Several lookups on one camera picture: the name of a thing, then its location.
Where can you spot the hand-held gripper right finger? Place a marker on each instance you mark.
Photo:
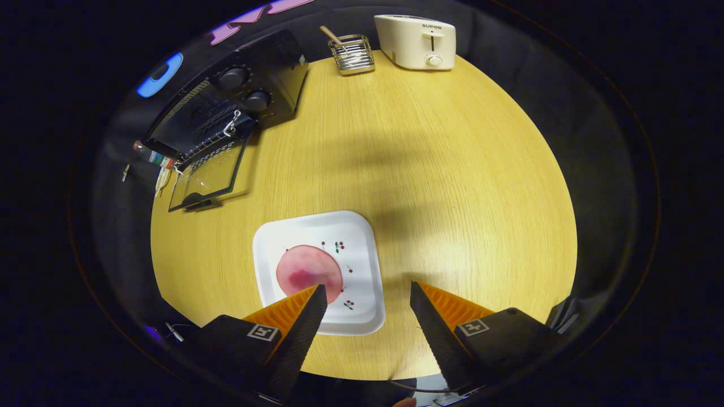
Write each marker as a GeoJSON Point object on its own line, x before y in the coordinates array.
{"type": "Point", "coordinates": [438, 339]}

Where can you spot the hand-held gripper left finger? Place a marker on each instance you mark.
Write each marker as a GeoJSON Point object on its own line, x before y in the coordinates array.
{"type": "Point", "coordinates": [300, 339]}

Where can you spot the pink round food slice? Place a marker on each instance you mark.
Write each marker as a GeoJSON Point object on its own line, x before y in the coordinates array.
{"type": "Point", "coordinates": [305, 265]}

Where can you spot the white square plate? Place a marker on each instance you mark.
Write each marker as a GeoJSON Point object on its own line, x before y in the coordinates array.
{"type": "Point", "coordinates": [353, 234]}

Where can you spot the black toaster oven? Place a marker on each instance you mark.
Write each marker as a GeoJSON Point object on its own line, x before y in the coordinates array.
{"type": "Point", "coordinates": [277, 62]}

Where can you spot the cream pop-up toaster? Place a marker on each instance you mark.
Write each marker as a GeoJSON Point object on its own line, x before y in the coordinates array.
{"type": "Point", "coordinates": [413, 45]}

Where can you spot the small white snack dish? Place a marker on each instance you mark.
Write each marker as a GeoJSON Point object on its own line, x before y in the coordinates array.
{"type": "Point", "coordinates": [163, 181]}

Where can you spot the clear plastic water bottle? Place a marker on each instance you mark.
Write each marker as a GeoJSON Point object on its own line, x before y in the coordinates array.
{"type": "Point", "coordinates": [151, 154]}

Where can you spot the silver clip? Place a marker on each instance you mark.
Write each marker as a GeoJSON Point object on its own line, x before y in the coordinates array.
{"type": "Point", "coordinates": [125, 172]}

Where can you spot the wooden spoon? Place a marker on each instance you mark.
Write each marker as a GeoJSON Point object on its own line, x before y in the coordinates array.
{"type": "Point", "coordinates": [331, 35]}

